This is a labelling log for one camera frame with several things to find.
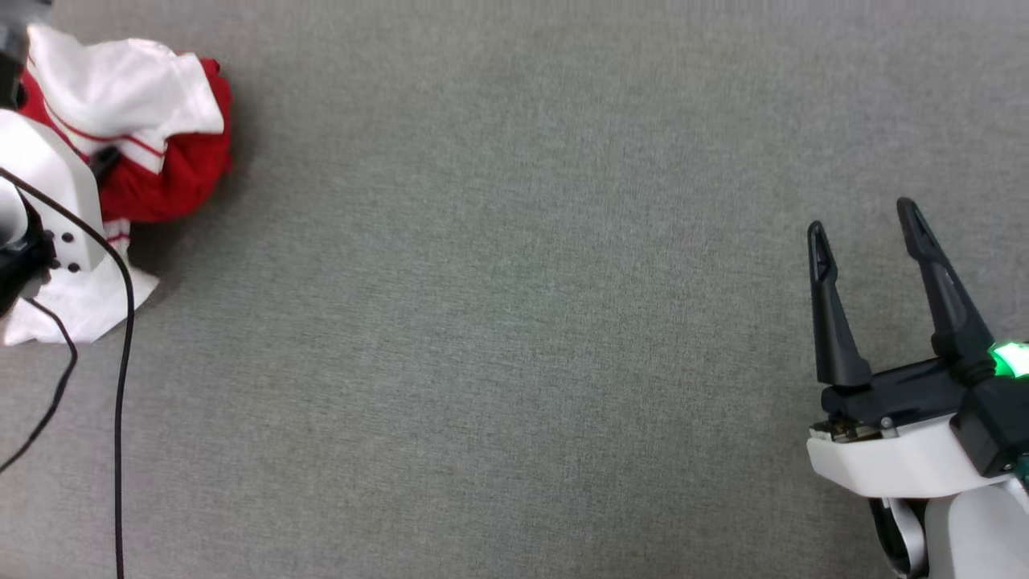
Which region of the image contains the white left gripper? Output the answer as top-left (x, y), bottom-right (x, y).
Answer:
top-left (0, 0), bottom-right (122, 274)

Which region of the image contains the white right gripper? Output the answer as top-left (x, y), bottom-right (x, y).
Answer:
top-left (806, 196), bottom-right (1015, 501)

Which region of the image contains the red and white basketball jersey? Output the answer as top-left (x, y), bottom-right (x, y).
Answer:
top-left (0, 23), bottom-right (236, 348)

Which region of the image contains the thin black cable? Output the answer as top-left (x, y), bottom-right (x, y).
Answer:
top-left (0, 296), bottom-right (79, 474)

